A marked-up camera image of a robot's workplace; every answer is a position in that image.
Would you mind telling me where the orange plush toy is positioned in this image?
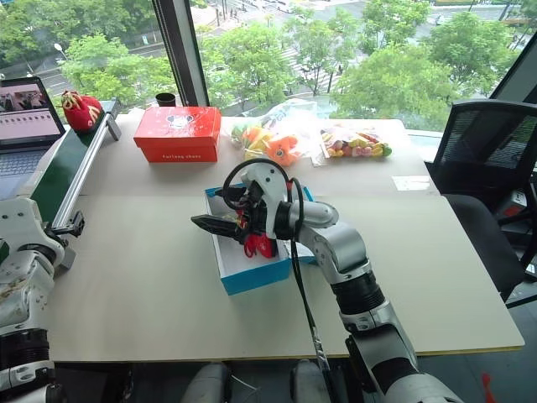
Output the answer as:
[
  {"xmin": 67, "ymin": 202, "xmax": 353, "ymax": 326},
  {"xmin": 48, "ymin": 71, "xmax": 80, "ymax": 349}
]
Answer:
[{"xmin": 265, "ymin": 134, "xmax": 301, "ymax": 166}]

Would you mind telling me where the clear plastic bag of toys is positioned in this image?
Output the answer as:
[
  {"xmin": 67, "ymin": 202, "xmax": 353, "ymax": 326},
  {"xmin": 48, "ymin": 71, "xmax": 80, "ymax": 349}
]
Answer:
[{"xmin": 228, "ymin": 98, "xmax": 335, "ymax": 164}]

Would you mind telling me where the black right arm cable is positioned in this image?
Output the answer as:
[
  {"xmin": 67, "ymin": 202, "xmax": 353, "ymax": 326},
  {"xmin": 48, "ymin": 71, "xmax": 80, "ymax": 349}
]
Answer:
[{"xmin": 222, "ymin": 159, "xmax": 336, "ymax": 381}]

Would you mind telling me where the red plush toy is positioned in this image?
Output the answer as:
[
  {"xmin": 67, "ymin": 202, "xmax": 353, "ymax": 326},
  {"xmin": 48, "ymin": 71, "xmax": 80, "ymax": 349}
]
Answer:
[{"xmin": 60, "ymin": 90, "xmax": 103, "ymax": 134}]

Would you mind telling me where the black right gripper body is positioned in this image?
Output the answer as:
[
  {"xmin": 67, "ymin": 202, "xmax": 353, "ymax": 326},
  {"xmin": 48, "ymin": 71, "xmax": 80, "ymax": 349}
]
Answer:
[{"xmin": 237, "ymin": 179, "xmax": 274, "ymax": 249}]

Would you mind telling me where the blue open shoebox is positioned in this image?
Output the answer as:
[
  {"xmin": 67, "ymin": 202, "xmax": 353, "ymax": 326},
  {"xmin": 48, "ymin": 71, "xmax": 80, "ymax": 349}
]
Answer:
[{"xmin": 203, "ymin": 183, "xmax": 318, "ymax": 296}]

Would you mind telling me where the small red shoe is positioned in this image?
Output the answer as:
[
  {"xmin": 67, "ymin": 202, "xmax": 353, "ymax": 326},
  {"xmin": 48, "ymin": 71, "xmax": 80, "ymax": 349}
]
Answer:
[{"xmin": 229, "ymin": 212, "xmax": 279, "ymax": 259}]

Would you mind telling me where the green conveyor belt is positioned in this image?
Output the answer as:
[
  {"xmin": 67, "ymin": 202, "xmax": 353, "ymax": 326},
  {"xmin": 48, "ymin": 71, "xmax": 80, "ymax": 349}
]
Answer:
[{"xmin": 29, "ymin": 98, "xmax": 123, "ymax": 274}]

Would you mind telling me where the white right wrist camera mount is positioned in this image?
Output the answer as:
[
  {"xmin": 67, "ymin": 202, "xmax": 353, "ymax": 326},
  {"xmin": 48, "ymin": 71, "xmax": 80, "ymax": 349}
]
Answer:
[{"xmin": 239, "ymin": 160, "xmax": 291, "ymax": 241}]

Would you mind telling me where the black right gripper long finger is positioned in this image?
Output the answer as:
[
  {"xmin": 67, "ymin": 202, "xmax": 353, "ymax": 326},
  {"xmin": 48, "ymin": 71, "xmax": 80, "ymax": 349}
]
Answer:
[
  {"xmin": 190, "ymin": 214, "xmax": 247, "ymax": 244},
  {"xmin": 214, "ymin": 187, "xmax": 251, "ymax": 201}
]

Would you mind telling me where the red shoebox with cartoon print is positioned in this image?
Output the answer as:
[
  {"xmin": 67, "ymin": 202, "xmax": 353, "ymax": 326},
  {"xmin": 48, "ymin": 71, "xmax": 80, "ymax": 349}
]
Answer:
[{"xmin": 133, "ymin": 105, "xmax": 222, "ymax": 164}]

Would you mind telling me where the clear bag of colourful sweets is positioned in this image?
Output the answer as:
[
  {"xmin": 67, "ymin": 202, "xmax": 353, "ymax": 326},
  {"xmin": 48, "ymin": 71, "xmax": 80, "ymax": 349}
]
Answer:
[{"xmin": 319, "ymin": 125, "xmax": 394, "ymax": 160}]

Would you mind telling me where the dark window frame post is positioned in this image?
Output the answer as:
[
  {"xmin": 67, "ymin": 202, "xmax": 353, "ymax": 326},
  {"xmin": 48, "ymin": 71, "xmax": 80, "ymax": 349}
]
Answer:
[{"xmin": 151, "ymin": 0, "xmax": 211, "ymax": 108}]

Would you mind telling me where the grey rounded shape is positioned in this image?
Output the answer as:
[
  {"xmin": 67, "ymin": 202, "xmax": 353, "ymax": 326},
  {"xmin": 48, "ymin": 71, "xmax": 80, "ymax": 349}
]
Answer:
[
  {"xmin": 290, "ymin": 359, "xmax": 333, "ymax": 403},
  {"xmin": 184, "ymin": 362, "xmax": 230, "ymax": 403}
]

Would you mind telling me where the white paper label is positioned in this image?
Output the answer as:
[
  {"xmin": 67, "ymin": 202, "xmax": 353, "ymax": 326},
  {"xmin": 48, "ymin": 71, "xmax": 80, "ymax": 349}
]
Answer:
[{"xmin": 391, "ymin": 175, "xmax": 433, "ymax": 192}]

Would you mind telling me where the grey laptop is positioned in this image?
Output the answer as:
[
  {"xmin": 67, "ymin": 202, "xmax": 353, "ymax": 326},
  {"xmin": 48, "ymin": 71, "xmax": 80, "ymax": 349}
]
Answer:
[{"xmin": 0, "ymin": 76, "xmax": 68, "ymax": 201}]

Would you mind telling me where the black mesh office chair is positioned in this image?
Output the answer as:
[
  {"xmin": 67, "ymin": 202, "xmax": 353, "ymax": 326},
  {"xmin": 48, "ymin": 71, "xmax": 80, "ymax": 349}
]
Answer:
[{"xmin": 423, "ymin": 99, "xmax": 537, "ymax": 304}]

